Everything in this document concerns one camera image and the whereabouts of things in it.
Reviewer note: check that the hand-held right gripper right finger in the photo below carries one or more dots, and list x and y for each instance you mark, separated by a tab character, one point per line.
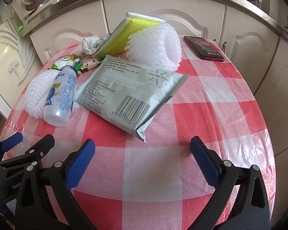
205	163

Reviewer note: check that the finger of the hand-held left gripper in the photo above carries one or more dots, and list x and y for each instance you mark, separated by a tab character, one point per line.
38	148
13	140

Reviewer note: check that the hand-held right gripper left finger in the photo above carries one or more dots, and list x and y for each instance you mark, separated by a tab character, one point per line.
80	165

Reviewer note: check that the white plastic drink bottle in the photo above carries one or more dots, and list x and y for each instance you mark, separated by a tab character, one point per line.
61	98

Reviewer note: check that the grey wet wipes packet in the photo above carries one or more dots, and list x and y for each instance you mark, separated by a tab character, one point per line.
124	86

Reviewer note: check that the blue cow wet wipes packet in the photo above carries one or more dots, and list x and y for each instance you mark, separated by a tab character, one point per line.
88	65

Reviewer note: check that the red white checkered tablecloth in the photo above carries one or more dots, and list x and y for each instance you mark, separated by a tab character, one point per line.
158	167

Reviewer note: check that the small white foam net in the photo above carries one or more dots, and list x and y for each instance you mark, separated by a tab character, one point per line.
34	93

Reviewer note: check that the green cookie packet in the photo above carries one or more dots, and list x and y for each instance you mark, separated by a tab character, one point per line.
64	62

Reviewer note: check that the white cabinet door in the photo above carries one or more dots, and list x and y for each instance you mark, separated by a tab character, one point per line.
69	26
249	48
182	12
280	95

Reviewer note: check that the small green plastic object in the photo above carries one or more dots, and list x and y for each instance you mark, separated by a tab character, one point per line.
21	28

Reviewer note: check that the red smartphone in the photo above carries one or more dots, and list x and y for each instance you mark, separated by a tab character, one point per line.
201	48

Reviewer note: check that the crumpled white tissue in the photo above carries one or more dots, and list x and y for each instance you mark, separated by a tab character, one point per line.
90	43

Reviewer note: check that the large white foam net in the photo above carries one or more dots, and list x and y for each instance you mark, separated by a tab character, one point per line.
156	48

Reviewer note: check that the white utensil rack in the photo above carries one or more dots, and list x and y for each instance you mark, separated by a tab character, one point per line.
19	4

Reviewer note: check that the yellow green sponge cloth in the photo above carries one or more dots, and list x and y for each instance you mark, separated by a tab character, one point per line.
124	33

